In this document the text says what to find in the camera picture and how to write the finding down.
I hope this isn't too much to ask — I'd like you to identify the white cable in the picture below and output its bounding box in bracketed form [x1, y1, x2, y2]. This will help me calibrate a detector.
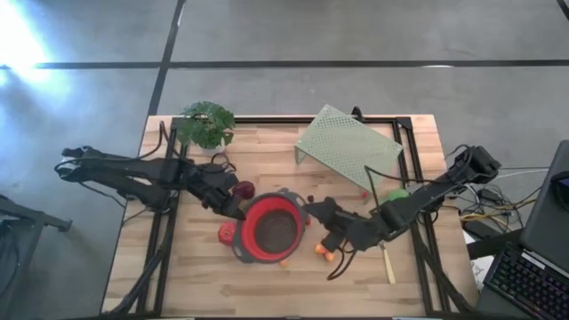
[466, 167, 550, 188]

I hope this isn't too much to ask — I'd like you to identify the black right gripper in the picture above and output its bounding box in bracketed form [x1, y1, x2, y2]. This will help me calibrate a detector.
[305, 196, 389, 252]

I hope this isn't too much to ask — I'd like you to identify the green apple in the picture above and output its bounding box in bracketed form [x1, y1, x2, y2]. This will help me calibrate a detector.
[385, 188, 411, 204]

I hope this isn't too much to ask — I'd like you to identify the small black power adapter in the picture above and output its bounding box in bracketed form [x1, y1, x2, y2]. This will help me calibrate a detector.
[478, 188, 501, 204]

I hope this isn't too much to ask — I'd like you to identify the black aluminium rig frame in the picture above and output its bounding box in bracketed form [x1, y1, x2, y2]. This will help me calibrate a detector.
[101, 116, 479, 317]

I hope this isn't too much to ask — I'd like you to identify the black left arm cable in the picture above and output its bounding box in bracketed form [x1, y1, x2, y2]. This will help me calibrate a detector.
[132, 119, 188, 162]

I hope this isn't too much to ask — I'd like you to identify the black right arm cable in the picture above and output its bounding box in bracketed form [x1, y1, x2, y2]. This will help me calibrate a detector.
[363, 164, 450, 210]

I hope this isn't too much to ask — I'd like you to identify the black metal cart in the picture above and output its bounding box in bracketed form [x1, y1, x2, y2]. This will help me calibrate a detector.
[0, 194, 73, 320]

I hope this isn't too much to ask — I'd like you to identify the yellow cable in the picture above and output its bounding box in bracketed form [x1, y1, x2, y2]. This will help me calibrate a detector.
[460, 197, 541, 222]

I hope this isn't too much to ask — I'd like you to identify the green plant in white pot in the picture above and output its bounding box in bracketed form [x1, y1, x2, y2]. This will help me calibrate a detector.
[176, 100, 236, 156]

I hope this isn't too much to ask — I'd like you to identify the green perforated metal shelf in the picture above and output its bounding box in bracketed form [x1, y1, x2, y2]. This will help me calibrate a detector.
[293, 104, 405, 193]

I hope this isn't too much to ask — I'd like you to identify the black laptop computer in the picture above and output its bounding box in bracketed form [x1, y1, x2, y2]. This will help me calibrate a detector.
[482, 140, 569, 320]

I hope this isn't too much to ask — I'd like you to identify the dark maroon fruit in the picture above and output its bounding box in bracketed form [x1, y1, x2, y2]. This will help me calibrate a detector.
[232, 180, 257, 201]

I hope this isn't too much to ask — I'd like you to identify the knife with cream handle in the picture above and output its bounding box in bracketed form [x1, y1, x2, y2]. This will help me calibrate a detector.
[379, 242, 397, 285]

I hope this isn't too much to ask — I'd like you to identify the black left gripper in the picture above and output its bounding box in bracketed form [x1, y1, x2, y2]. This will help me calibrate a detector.
[182, 162, 246, 221]

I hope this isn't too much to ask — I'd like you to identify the white paper sheet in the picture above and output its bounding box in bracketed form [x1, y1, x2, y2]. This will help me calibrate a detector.
[469, 255, 490, 292]

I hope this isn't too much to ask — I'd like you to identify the large red tomato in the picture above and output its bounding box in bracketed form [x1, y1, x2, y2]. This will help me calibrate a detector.
[217, 221, 239, 247]

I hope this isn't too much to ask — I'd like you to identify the black power brick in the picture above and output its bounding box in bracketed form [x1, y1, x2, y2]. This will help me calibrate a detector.
[462, 220, 490, 240]

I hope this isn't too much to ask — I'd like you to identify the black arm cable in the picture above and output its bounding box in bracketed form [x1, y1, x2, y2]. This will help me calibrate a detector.
[363, 164, 450, 210]
[132, 119, 188, 162]

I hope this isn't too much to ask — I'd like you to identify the red collapsible colander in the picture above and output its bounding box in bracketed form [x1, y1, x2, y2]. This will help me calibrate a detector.
[230, 188, 311, 265]

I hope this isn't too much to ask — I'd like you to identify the black side desk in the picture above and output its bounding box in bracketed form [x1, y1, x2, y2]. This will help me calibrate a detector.
[466, 228, 525, 261]

